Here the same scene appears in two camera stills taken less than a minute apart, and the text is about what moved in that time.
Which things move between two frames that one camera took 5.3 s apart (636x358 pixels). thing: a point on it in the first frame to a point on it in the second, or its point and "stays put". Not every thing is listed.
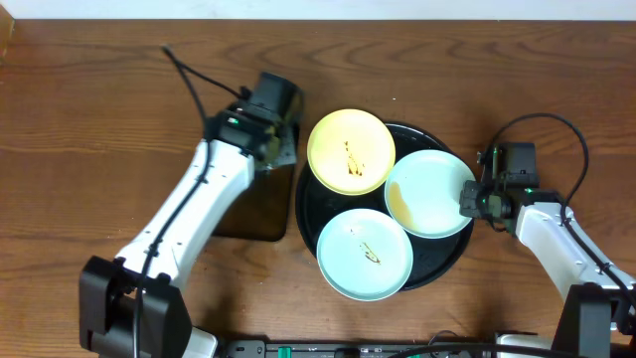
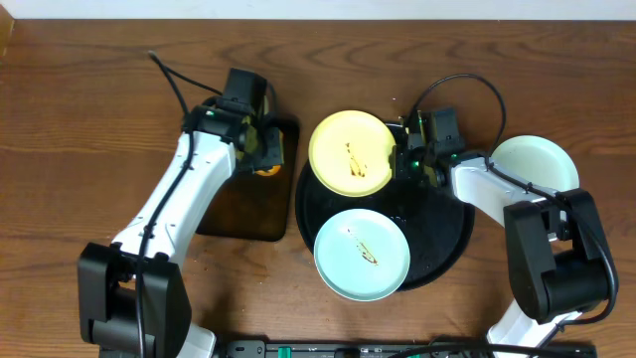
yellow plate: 351,152 stays put
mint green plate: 422,194 to 536,160
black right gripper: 466,202 to 397,162
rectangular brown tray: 265,211 stays put
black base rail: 261,349 stays put
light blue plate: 365,255 stays put
